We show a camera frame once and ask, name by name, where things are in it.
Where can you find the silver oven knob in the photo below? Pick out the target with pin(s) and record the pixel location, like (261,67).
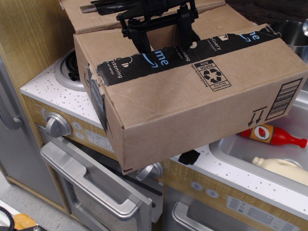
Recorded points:
(57,125)
(152,171)

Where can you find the red toy ketchup bottle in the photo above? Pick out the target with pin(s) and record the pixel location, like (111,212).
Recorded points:
(273,135)

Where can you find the silver toy fridge door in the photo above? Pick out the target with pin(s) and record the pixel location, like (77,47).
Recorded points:
(20,159)

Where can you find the brown cardboard Amazon box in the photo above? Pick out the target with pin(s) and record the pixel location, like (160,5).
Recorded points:
(164,103)

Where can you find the cream toy milk jug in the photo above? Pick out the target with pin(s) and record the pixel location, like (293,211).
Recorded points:
(284,168)

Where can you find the orange object on floor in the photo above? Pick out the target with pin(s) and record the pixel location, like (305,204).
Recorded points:
(23,221)

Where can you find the metal bar taped on flap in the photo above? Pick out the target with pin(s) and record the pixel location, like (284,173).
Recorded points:
(88,9)

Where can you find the silver toy oven door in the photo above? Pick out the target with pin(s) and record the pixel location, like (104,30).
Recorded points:
(99,195)

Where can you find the silver oven knob right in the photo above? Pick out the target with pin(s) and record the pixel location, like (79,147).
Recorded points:
(152,171)

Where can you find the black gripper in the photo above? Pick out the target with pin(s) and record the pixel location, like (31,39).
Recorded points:
(149,15)

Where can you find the silver toy sink basin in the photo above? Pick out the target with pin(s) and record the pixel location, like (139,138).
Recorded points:
(240,151)

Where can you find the silver toy dishwasher door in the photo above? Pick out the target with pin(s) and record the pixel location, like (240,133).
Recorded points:
(183,213)

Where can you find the silver toy stove burner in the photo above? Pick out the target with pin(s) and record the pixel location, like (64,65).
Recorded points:
(66,72)

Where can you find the silver oven knob left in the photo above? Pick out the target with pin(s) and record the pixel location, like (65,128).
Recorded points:
(57,125)

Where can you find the silver metal pot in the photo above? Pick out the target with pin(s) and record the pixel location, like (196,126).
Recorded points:
(293,35)

